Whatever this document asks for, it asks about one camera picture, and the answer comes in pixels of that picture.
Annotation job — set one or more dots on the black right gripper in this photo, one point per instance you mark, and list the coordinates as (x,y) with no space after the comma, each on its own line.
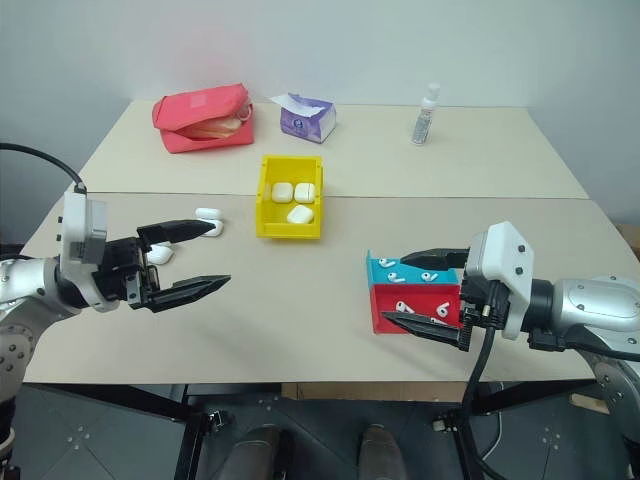
(477,300)

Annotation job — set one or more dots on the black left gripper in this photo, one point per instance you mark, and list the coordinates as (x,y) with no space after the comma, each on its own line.
(120,260)

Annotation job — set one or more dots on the white earbud case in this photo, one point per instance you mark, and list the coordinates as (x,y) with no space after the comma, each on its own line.
(212,227)
(300,215)
(281,193)
(161,255)
(304,193)

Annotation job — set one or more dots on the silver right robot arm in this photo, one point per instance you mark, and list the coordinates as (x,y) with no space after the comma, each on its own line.
(590,300)

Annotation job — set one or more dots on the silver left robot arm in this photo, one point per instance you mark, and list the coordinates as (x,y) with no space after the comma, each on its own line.
(20,280)

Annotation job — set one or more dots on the yellow plastic bin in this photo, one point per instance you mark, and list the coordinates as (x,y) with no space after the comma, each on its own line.
(290,232)

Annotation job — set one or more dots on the red and blue earbud bin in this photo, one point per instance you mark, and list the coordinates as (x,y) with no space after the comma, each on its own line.
(422,300)

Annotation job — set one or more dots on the teal small tray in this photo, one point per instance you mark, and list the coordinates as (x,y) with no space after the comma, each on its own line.
(407,267)

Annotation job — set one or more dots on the beige soft item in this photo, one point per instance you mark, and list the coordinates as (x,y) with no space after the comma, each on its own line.
(215,127)

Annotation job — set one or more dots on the red fabric zipper pouch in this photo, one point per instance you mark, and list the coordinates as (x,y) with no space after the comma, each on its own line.
(200,105)

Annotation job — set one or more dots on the dark rounded shape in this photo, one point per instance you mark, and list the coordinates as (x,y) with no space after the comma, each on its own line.
(256,455)
(381,455)

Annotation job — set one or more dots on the clear spray bottle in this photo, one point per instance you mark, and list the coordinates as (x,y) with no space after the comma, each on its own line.
(422,122)

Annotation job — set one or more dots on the purple tissue pack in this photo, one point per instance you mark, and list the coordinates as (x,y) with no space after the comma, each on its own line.
(305,122)

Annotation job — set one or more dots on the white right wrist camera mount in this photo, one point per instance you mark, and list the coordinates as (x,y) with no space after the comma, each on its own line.
(510,250)

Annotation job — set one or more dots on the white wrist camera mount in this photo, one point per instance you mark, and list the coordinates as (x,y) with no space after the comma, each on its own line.
(75,215)
(510,250)

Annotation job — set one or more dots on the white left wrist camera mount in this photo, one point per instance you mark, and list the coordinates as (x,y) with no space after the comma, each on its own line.
(75,215)

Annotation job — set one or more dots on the black metal table frame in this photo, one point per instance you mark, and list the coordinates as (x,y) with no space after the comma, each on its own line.
(192,450)

